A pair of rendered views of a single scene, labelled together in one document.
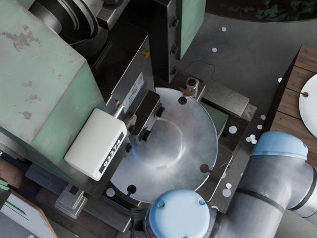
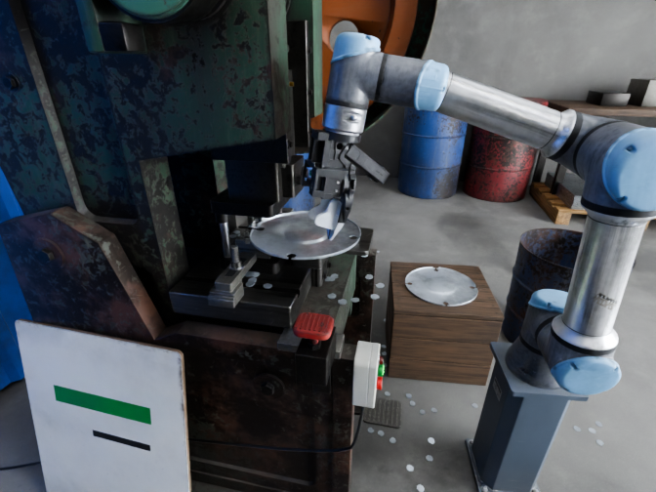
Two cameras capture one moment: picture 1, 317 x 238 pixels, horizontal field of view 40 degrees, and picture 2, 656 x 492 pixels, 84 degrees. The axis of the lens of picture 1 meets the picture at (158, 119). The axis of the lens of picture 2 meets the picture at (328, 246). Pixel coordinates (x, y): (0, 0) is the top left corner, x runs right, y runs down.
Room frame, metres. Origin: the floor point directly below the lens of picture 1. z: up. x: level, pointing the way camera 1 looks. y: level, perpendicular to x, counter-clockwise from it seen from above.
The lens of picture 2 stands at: (-0.56, 0.30, 1.19)
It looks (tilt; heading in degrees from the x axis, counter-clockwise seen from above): 27 degrees down; 337
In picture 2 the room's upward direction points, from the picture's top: straight up
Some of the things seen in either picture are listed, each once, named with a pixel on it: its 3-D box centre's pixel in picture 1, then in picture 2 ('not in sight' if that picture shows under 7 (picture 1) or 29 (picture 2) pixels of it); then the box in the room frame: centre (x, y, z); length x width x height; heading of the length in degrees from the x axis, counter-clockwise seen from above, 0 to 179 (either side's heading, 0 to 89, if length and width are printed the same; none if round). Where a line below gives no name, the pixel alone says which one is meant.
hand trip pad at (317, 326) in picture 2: not in sight; (313, 338); (-0.06, 0.11, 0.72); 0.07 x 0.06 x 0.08; 55
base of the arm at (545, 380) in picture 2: not in sight; (540, 352); (-0.10, -0.51, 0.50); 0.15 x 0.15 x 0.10
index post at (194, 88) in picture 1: (191, 89); not in sight; (0.42, -0.09, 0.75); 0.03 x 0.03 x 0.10; 55
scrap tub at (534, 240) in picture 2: not in sight; (558, 295); (0.30, -1.20, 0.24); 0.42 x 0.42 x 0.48
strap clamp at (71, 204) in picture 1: (79, 180); (234, 267); (0.21, 0.21, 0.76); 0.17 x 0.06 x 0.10; 145
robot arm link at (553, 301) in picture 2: not in sight; (553, 318); (-0.11, -0.50, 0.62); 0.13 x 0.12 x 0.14; 148
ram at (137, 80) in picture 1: (114, 88); (267, 132); (0.32, 0.08, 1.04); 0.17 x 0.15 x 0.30; 55
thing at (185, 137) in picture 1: (157, 143); (306, 232); (0.27, 0.01, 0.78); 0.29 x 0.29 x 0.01
